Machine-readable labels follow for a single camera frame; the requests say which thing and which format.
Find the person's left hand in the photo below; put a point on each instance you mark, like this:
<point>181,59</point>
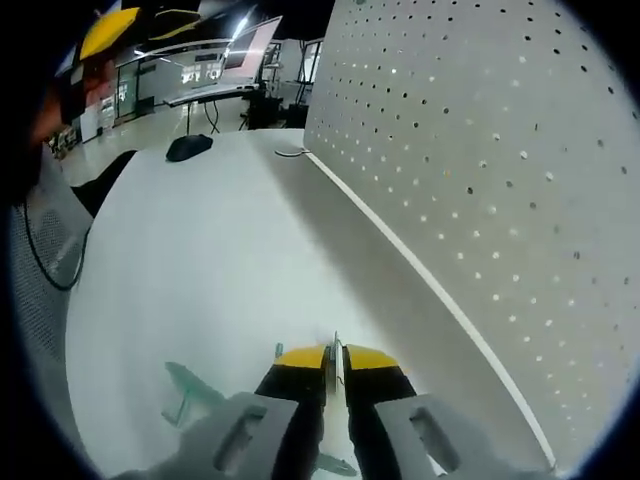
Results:
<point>102,80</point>

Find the round plate support foot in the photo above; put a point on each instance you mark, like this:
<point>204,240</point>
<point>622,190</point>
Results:
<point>290,152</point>

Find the white perforated mounting plate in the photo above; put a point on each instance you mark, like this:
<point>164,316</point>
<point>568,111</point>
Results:
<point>475,175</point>

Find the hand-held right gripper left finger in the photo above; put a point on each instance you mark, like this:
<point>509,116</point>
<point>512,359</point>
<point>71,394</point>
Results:
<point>295,385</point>

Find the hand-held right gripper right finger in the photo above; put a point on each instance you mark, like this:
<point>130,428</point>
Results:
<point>375,385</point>

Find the white standing desk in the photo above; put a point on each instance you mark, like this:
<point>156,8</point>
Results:
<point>189,147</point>

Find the grey computer monitor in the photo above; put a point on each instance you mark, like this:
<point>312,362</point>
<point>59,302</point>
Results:
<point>250,50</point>

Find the black armrest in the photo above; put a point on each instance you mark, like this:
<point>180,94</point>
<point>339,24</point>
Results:
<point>102,185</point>

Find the dark equipment cart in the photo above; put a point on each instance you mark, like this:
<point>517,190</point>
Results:
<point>265,110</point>

